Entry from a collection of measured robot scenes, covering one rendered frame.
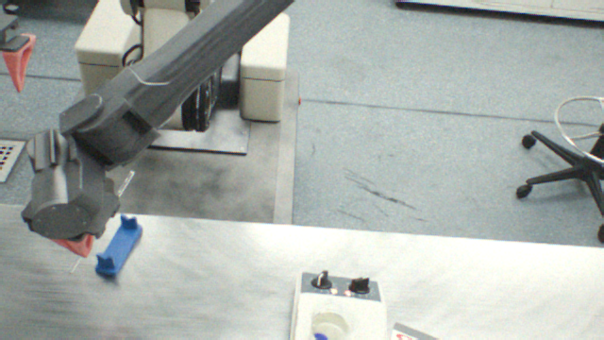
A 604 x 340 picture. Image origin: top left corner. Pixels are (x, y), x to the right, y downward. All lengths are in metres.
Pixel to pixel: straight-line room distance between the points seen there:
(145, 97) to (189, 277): 0.35
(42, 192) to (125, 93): 0.13
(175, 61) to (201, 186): 0.94
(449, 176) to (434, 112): 0.38
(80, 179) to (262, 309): 0.37
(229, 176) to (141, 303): 0.76
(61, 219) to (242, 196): 0.94
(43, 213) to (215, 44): 0.26
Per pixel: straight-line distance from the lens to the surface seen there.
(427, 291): 0.97
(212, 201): 1.56
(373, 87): 2.63
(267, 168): 1.64
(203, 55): 0.69
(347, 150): 2.28
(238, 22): 0.69
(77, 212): 0.67
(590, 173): 2.38
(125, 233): 0.99
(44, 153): 0.71
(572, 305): 1.05
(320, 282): 0.86
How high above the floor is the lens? 1.52
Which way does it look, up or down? 44 degrees down
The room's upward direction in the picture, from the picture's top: 8 degrees clockwise
